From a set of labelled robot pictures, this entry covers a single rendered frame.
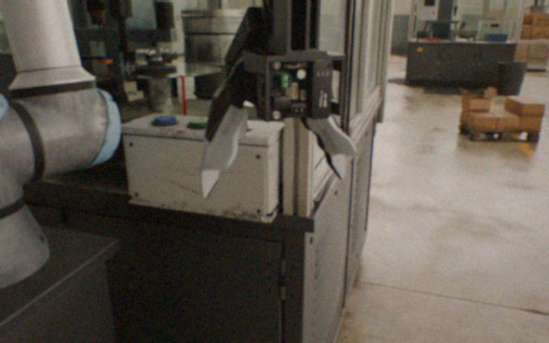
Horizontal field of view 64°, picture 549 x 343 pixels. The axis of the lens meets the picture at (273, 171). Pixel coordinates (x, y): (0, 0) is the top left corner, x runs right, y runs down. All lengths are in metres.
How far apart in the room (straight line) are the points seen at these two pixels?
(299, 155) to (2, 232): 0.44
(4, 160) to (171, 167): 0.27
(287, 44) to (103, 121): 0.41
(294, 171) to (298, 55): 0.42
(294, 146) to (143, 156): 0.27
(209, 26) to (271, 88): 1.45
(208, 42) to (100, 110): 1.15
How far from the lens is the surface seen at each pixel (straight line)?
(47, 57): 0.70
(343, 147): 0.44
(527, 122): 4.61
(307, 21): 0.36
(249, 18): 0.42
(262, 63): 0.36
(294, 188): 0.77
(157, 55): 1.19
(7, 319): 0.62
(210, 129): 0.42
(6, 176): 0.66
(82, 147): 0.69
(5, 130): 0.65
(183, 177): 0.78
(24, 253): 0.68
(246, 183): 0.74
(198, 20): 1.84
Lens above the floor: 1.07
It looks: 19 degrees down
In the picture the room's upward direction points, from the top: straight up
